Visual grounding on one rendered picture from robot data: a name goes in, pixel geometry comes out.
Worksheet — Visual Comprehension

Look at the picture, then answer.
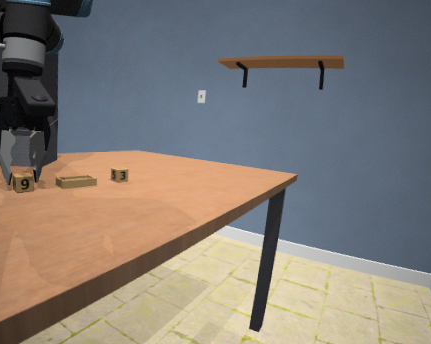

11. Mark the tan cube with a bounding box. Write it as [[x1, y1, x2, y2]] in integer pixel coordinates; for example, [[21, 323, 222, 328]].
[[13, 173, 34, 193], [111, 167, 128, 182]]

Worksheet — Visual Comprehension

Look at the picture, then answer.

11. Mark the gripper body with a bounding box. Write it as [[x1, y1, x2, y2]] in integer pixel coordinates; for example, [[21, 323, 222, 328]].
[[0, 62, 44, 131]]

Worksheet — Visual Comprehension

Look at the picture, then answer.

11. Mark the tan shallow rectangular tray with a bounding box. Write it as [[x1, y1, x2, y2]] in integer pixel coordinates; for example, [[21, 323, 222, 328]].
[[56, 175, 97, 189]]

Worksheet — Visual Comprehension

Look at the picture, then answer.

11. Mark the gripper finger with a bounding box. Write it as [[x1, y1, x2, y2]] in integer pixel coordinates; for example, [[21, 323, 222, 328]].
[[0, 111, 16, 185], [29, 116, 50, 183]]

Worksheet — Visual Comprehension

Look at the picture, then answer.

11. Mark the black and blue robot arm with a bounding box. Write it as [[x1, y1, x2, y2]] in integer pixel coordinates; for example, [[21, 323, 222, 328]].
[[0, 0, 93, 116]]

